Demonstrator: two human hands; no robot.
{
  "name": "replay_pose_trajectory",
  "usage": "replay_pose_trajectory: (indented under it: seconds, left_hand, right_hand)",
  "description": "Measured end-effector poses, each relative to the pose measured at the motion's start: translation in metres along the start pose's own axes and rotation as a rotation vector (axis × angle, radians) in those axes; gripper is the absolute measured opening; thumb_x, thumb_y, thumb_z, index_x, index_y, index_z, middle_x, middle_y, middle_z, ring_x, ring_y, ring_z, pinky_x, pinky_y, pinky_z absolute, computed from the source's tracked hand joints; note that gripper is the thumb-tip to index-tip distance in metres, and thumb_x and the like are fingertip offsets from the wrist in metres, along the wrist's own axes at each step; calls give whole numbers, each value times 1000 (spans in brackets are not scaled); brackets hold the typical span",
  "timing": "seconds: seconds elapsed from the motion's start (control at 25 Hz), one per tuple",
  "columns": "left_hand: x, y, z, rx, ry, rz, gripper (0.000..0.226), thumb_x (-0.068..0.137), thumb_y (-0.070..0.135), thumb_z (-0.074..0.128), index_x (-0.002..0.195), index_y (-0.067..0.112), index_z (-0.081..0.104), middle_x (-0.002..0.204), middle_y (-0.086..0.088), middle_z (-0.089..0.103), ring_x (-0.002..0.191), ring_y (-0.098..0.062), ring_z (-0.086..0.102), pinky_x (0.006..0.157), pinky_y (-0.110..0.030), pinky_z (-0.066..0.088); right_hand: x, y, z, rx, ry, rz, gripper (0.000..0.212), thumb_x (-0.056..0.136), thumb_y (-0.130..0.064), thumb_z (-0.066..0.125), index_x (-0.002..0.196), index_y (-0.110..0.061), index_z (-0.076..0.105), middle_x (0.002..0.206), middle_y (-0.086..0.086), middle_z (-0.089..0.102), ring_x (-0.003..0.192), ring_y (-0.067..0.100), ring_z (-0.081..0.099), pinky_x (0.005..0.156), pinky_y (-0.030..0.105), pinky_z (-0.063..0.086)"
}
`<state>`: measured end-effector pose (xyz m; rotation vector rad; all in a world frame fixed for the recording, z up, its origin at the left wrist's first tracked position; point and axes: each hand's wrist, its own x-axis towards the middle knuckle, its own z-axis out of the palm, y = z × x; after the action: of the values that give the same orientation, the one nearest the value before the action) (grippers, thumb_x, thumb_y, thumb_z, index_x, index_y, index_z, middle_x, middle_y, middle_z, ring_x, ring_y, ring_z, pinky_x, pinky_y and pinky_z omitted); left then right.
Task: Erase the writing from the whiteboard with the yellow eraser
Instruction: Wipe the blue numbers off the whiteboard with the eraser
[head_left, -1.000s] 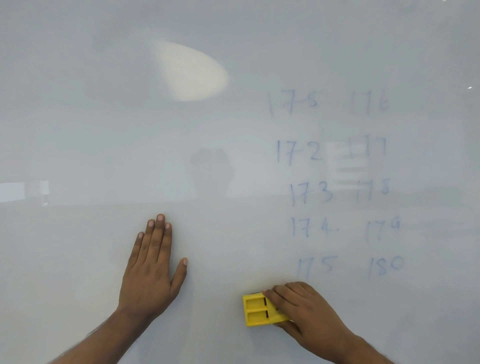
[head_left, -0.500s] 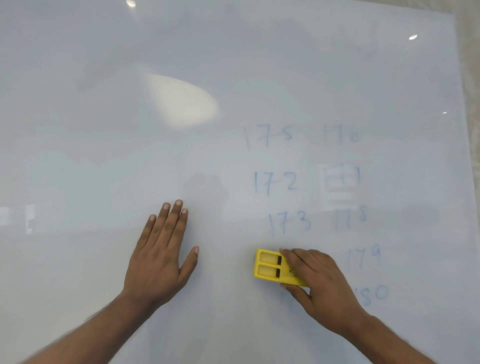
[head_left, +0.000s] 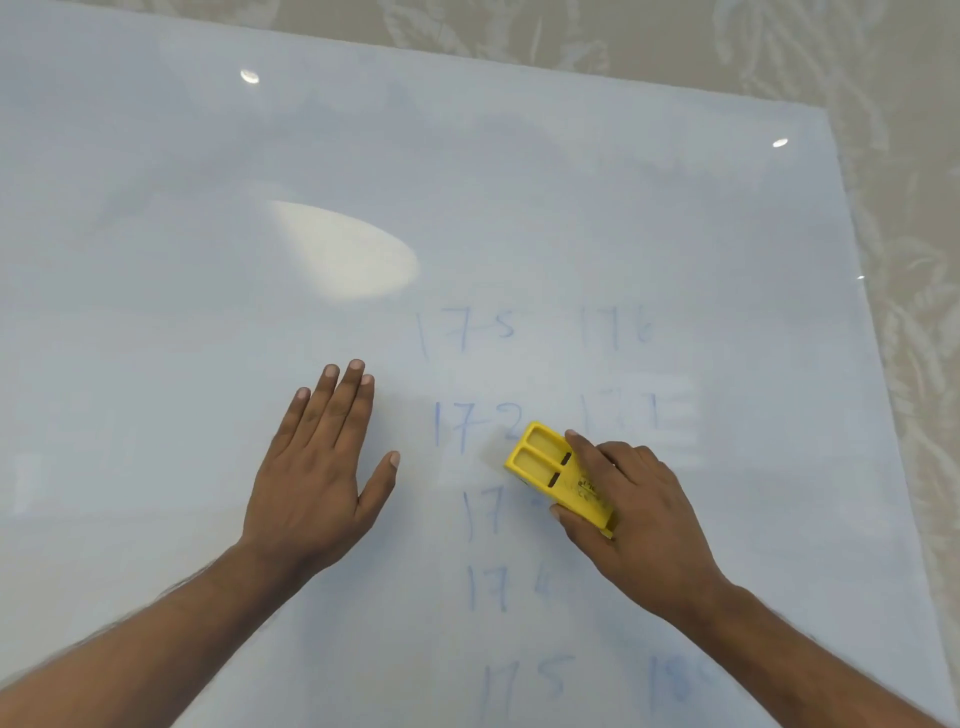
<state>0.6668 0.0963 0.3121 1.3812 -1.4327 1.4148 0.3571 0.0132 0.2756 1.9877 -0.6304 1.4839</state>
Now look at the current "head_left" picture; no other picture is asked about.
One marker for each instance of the person's right hand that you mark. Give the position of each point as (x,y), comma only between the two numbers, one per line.
(652,540)

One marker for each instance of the person's left hand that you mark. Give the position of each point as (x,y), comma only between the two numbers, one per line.
(307,495)

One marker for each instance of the yellow whiteboard eraser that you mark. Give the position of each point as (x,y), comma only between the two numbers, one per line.
(536,454)

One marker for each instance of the glossy white whiteboard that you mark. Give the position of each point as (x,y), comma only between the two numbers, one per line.
(150,225)

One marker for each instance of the person's left forearm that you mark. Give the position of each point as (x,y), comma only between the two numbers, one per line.
(135,652)

